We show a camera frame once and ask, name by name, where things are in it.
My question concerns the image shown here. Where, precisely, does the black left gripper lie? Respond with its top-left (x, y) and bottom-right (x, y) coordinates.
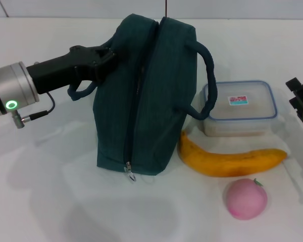
top-left (26, 45), bottom-right (117, 95)

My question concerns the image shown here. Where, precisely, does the clear lunch box blue rim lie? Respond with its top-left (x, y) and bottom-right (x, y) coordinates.
top-left (198, 80), bottom-right (278, 138)

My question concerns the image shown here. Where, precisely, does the dark teal insulated lunch bag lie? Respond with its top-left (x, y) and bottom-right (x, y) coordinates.
top-left (67, 14), bottom-right (219, 184)

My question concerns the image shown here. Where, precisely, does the yellow banana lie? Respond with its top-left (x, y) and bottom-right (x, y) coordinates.
top-left (179, 130), bottom-right (288, 178)

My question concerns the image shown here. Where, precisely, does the pink toy peach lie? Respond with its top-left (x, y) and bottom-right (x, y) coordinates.
top-left (223, 177), bottom-right (268, 221)

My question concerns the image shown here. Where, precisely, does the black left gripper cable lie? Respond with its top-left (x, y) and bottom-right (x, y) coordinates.
top-left (11, 92), bottom-right (57, 129)

